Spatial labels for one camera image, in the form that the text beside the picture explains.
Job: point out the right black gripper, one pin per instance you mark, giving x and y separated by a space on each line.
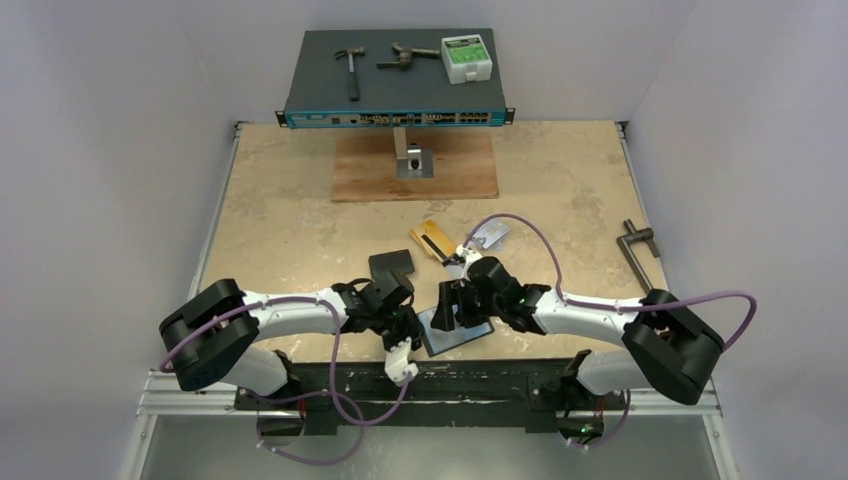
454 302

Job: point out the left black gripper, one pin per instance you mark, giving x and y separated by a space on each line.
412 328

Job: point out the black card holder wallet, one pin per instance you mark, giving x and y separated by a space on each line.
437 342

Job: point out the single silver card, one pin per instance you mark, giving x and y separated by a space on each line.
455 268

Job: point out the black VIP card stack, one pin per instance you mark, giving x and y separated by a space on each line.
392 261

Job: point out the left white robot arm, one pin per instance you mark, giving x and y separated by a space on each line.
211 338

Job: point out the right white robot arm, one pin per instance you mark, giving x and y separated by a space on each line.
657 344

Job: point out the gold VIP card stack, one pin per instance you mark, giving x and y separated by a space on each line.
433 240

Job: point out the silver card stack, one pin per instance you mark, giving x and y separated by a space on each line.
490 235

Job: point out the wooden board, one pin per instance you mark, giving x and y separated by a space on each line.
366 168

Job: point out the small hammer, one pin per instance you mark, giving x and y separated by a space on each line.
350 54

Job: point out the white green plastic box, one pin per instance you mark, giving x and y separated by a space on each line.
466 59

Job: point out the rusty pliers tool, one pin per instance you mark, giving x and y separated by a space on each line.
405 56

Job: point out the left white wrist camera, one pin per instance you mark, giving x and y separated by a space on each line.
397 366

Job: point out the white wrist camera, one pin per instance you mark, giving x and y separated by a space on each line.
466 255
397 366

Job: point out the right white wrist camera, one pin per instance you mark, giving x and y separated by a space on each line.
466 255

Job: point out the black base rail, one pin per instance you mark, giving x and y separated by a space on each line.
536 395

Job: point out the metal stand bracket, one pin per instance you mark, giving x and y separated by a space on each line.
412 161

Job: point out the metal crank handle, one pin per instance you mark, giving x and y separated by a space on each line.
626 242

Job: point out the blue network switch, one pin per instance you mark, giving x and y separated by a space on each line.
419 97

